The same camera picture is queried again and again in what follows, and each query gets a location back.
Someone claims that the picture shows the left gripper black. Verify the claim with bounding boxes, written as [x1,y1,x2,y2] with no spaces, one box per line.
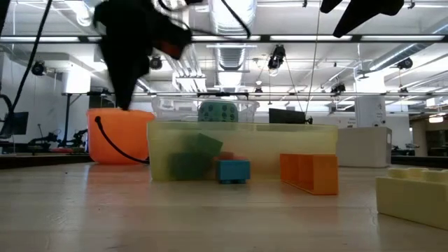
[92,0,193,111]

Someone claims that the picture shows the red toy brick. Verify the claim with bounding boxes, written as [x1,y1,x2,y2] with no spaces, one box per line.
[213,150,248,162]

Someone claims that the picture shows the black background metal stand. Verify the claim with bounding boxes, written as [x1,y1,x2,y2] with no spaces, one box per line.
[62,91,116,148]

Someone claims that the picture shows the orange plastic bucket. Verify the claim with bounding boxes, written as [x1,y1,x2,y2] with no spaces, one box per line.
[86,107,155,165]

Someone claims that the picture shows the pale yellow toy brick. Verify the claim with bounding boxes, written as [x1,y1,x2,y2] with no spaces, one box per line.
[374,167,448,231]

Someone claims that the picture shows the white cylindrical appliance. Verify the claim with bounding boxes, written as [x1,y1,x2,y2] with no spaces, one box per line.
[354,96,388,128]

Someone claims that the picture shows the clear plastic container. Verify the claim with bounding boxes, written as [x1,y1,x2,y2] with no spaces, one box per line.
[150,96,260,123]

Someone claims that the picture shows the large orange toy brick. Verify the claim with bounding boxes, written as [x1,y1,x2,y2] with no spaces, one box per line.
[279,153,340,196]

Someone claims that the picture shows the silver ventilation duct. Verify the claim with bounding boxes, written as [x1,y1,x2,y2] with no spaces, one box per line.
[209,0,258,71]

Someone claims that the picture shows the green foam die black dots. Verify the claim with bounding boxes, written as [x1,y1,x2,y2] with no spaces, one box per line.
[197,101,239,123]

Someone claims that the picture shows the yellow translucent tray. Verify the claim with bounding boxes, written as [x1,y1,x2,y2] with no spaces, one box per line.
[146,120,339,182]

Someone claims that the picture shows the small teal toy brick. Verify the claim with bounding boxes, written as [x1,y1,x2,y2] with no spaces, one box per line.
[216,159,252,185]

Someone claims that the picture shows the green toy brick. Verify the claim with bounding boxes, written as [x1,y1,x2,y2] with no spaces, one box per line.
[168,132,224,181]

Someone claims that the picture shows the dark wall monitor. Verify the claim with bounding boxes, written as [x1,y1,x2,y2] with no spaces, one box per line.
[6,111,30,136]

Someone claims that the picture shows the black desk monitor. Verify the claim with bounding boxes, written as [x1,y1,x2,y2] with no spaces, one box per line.
[268,108,309,125]

